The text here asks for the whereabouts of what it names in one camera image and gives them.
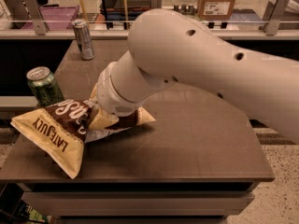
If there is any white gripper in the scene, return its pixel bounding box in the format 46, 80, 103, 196
88, 62, 140, 130

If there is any brown chip bag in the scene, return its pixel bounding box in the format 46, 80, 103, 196
11, 91, 155, 178

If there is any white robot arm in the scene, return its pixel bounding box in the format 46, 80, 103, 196
97, 9, 299, 143

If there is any green soda can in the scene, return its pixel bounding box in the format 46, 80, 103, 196
26, 66, 64, 106

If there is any silver slim can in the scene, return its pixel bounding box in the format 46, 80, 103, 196
72, 19, 95, 60

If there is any grey table drawer unit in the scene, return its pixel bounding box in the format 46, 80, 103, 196
22, 191, 254, 217

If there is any purple plastic crate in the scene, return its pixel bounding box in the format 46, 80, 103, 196
35, 6, 79, 31

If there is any green package under table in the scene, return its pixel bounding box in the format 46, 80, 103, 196
15, 201, 52, 224

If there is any cardboard box with label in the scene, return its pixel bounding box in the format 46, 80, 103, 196
197, 0, 235, 20

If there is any middle metal railing bracket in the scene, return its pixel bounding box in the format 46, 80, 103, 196
150, 0, 162, 8

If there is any metal railing bracket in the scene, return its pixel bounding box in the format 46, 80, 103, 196
150, 0, 162, 8
24, 0, 48, 35
263, 0, 290, 35

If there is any left metal railing bracket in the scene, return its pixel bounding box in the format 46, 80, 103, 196
24, 0, 48, 35

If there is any right metal railing bracket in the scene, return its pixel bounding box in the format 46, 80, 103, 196
263, 0, 290, 35

